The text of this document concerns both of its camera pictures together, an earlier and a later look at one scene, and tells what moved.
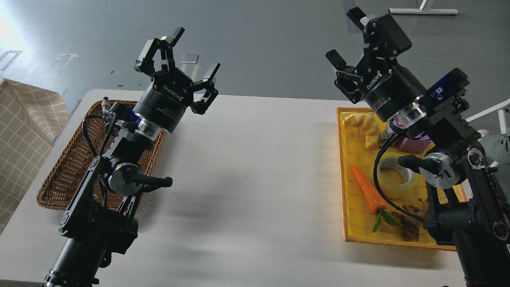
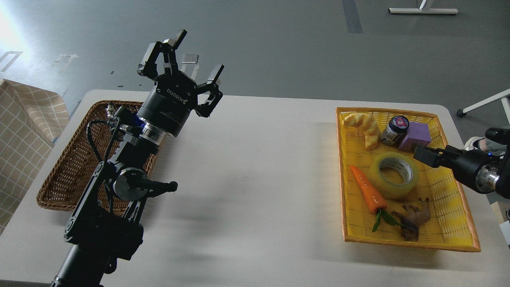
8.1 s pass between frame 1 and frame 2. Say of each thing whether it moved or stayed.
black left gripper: stayed
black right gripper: moved
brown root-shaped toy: stayed
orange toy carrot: stayed
